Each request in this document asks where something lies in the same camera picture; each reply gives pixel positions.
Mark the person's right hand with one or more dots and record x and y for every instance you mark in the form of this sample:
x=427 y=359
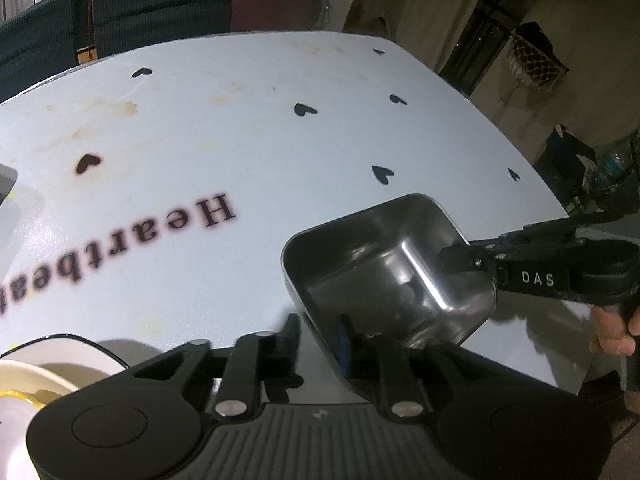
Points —
x=607 y=332

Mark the net basket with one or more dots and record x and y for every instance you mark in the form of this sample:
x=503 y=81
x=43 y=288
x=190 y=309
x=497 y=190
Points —
x=537 y=60

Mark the white leaf print plate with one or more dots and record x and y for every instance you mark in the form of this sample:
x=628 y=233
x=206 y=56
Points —
x=75 y=355

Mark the large rectangular steel container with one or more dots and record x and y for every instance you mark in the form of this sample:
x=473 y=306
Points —
x=380 y=240

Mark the dark blue chair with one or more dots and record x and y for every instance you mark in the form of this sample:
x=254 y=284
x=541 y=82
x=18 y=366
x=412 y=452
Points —
x=160 y=5
x=35 y=40

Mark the dark bag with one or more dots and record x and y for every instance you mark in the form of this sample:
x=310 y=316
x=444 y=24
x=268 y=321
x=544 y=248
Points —
x=562 y=160

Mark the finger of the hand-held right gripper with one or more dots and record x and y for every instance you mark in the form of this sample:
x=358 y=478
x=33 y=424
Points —
x=545 y=230
x=465 y=260

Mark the plastic water bottle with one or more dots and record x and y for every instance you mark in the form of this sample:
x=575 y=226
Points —
x=612 y=162

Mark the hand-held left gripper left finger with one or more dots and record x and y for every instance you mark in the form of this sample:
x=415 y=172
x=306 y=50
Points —
x=290 y=332

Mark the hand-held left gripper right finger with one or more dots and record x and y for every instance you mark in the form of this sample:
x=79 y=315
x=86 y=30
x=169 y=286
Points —
x=344 y=345

